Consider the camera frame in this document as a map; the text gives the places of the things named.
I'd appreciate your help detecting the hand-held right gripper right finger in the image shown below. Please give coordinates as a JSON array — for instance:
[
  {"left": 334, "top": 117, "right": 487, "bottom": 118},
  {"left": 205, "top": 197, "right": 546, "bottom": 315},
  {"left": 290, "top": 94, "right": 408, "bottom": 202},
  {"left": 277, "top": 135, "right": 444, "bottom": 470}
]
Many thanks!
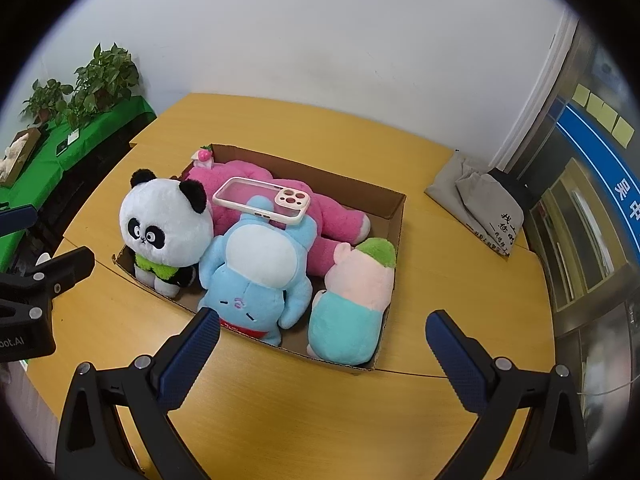
[{"left": 425, "top": 310, "right": 588, "bottom": 480}]

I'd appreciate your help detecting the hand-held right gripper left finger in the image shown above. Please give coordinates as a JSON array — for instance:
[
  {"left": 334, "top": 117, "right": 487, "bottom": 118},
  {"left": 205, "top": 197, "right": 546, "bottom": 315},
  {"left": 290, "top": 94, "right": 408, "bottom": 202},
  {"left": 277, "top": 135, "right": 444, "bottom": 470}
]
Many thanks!
[{"left": 55, "top": 306, "right": 222, "bottom": 480}]

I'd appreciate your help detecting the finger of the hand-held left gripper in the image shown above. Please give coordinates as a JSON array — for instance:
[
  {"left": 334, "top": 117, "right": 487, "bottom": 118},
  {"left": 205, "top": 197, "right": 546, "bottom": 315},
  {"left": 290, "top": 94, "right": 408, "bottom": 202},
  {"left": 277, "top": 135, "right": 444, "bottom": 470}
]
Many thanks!
[
  {"left": 0, "top": 246, "right": 96, "bottom": 307},
  {"left": 0, "top": 207, "right": 39, "bottom": 237}
]

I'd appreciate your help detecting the panda plush toy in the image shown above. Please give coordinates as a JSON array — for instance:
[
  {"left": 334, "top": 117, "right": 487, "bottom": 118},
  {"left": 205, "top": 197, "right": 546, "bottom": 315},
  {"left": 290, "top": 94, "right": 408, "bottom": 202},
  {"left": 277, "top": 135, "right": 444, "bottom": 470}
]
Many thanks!
[{"left": 118, "top": 168, "right": 215, "bottom": 298}]

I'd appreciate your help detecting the teal pink pig plush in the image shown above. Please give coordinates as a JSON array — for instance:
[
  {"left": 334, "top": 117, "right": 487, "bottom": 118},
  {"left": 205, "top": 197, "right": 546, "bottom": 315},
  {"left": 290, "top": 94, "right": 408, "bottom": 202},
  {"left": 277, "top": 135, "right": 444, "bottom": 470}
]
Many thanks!
[{"left": 306, "top": 237, "right": 398, "bottom": 365}]

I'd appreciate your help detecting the blue plush toy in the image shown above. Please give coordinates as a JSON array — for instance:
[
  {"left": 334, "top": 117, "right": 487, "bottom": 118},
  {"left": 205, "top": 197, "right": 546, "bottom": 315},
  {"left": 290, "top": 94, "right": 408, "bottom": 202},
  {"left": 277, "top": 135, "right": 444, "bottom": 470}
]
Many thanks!
[{"left": 197, "top": 195, "right": 321, "bottom": 347}]

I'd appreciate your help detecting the cardboard box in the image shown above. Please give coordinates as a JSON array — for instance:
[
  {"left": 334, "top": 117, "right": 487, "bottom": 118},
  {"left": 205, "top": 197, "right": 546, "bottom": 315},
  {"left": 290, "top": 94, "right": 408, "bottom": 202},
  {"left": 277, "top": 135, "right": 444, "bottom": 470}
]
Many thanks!
[{"left": 111, "top": 142, "right": 407, "bottom": 377}]

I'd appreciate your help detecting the clear pink phone case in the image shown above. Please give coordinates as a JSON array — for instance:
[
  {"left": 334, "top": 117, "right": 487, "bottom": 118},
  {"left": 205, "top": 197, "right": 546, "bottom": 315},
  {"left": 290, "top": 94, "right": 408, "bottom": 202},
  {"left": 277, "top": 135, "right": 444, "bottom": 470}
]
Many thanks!
[{"left": 212, "top": 176, "right": 316, "bottom": 226}]

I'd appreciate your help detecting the pink plush bear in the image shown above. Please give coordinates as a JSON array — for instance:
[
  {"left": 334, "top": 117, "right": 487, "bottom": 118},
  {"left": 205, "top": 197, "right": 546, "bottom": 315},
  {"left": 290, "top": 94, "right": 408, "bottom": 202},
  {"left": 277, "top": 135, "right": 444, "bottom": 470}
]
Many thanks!
[{"left": 181, "top": 144, "right": 373, "bottom": 277}]

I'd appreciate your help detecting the wooden desktop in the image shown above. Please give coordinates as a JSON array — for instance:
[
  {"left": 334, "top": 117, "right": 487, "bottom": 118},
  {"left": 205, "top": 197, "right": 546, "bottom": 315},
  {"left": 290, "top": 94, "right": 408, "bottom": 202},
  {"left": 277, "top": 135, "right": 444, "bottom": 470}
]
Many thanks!
[{"left": 25, "top": 92, "right": 557, "bottom": 480}]

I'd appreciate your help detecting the wooden tissue box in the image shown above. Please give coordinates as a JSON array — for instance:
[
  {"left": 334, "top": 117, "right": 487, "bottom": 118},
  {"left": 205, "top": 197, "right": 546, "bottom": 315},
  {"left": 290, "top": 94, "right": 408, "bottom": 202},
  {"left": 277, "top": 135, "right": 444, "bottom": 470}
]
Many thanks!
[{"left": 0, "top": 127, "right": 42, "bottom": 186}]

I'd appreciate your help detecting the green tablecloth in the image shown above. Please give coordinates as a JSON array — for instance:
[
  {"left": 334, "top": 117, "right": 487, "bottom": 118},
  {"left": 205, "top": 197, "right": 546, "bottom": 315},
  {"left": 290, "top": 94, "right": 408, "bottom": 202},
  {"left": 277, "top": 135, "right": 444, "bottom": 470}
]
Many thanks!
[{"left": 0, "top": 94, "right": 158, "bottom": 273}]

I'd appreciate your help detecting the small potted plant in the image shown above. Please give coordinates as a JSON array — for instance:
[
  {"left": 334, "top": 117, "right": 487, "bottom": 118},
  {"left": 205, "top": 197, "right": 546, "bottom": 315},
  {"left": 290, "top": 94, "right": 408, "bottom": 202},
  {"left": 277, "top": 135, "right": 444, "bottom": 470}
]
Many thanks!
[{"left": 22, "top": 79, "right": 76, "bottom": 127}]

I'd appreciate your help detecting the printed grey tote bag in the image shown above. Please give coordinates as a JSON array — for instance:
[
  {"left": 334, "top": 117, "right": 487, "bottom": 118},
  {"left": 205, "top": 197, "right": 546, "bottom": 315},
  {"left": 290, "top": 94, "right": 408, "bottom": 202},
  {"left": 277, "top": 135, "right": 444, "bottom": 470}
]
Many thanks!
[{"left": 455, "top": 165, "right": 527, "bottom": 261}]

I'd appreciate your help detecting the glass door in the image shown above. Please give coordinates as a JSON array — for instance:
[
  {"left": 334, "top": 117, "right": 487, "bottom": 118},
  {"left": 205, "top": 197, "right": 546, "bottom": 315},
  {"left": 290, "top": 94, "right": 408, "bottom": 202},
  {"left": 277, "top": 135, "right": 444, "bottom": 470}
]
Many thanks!
[{"left": 522, "top": 20, "right": 640, "bottom": 411}]

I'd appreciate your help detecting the large potted plant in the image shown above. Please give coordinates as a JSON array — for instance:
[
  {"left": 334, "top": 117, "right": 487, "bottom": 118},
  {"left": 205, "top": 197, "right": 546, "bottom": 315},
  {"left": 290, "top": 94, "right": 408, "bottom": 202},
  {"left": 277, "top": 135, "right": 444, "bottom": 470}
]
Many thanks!
[{"left": 65, "top": 42, "right": 142, "bottom": 127}]

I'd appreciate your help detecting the plain grey cloth bag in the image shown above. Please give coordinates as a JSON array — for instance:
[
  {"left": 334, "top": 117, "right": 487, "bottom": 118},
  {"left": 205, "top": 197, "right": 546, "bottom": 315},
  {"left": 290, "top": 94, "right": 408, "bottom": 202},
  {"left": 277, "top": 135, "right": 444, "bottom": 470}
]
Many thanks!
[{"left": 425, "top": 151, "right": 501, "bottom": 213}]

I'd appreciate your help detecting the blue printed banner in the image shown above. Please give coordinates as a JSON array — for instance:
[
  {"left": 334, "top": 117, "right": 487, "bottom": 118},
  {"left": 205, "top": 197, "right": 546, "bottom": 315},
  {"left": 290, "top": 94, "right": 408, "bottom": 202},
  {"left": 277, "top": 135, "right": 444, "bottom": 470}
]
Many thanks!
[{"left": 554, "top": 102, "right": 640, "bottom": 257}]

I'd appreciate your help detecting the white door frame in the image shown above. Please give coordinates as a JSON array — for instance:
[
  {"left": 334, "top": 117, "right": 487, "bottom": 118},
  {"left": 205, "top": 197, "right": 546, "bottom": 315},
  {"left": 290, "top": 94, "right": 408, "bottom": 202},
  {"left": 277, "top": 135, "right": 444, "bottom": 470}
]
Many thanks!
[{"left": 490, "top": 7, "right": 581, "bottom": 176}]

